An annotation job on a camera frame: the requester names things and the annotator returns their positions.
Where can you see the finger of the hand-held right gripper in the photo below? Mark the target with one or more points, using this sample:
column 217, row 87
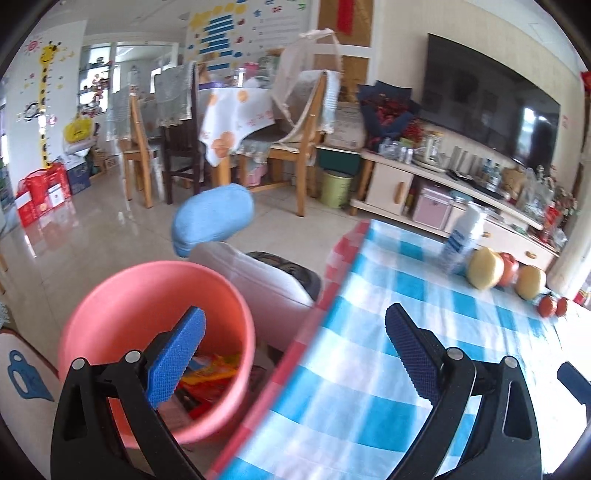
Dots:
column 570, row 378

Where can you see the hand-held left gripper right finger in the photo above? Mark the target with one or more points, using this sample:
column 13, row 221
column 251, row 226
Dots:
column 413, row 353

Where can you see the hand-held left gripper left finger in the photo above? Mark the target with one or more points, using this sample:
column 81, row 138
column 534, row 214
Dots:
column 178, row 360

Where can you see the red packet with dark panel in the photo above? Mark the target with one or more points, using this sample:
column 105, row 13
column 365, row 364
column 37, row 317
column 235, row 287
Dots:
column 196, row 394

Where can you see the yellow snack packet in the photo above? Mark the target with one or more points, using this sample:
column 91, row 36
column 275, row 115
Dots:
column 217, row 364

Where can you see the pink plastic bucket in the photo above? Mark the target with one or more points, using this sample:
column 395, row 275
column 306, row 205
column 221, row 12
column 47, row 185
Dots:
column 115, row 295

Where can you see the blue white checked tablecloth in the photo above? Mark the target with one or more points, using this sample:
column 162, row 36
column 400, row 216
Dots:
column 351, row 369

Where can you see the tangerine without leaf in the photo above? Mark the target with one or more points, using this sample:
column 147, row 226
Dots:
column 562, row 306

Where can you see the tangerine with green leaf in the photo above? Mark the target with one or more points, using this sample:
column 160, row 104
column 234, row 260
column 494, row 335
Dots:
column 546, row 305

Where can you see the yellow pear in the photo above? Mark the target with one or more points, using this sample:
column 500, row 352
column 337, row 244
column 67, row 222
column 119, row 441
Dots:
column 531, row 282
column 484, row 268

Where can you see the white plastic bottle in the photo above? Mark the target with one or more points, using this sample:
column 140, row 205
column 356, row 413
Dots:
column 461, row 240

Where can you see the red apple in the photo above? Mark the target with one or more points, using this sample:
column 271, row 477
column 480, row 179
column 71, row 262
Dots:
column 510, row 270

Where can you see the pink storage box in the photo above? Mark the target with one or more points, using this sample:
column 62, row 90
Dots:
column 433, row 210

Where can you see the white mat blue print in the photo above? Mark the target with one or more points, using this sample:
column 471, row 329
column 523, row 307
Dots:
column 23, row 369

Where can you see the cream TV cabinet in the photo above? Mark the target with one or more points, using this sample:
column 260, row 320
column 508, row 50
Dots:
column 388, row 189

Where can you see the green waste bin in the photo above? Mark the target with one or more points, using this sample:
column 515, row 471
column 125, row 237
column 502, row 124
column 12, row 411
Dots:
column 336, row 189

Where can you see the clear plastic bag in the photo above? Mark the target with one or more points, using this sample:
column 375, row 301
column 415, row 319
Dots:
column 535, row 194

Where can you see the small water bottle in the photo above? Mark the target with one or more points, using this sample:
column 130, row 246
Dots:
column 496, row 176
column 485, row 174

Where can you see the white electric kettle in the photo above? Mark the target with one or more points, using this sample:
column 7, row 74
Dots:
column 429, row 150

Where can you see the blue storage box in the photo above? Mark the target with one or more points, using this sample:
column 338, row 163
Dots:
column 79, row 175

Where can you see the red gift boxes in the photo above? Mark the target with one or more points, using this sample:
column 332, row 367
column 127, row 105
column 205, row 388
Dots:
column 41, row 194

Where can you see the light wooden chair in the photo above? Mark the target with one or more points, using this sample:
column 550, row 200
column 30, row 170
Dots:
column 136, row 147

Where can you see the dark wooden chair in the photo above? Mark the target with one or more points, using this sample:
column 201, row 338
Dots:
column 180, row 138

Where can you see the white printed box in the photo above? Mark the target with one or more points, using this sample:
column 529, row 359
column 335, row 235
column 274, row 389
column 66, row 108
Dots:
column 348, row 124

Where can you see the wooden chair with lace cover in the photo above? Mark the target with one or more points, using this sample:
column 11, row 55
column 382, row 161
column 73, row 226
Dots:
column 304, row 138

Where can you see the dark wrapped flower bouquet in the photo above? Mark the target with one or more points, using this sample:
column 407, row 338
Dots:
column 388, row 110

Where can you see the orange print table cover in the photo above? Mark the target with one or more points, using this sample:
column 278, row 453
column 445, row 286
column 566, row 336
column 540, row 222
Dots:
column 231, row 120

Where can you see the yellow bag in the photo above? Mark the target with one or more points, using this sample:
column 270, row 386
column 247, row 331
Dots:
column 77, row 130

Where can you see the black television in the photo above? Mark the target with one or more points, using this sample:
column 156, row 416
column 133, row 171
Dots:
column 489, row 101

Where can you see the mesh food cover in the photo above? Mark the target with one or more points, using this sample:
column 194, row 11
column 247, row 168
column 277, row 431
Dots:
column 300, row 69

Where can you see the giraffe wall sticker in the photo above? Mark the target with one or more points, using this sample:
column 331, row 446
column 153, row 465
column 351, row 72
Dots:
column 46, row 92

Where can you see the wall poster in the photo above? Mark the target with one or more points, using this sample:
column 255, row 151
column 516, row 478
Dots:
column 249, row 27

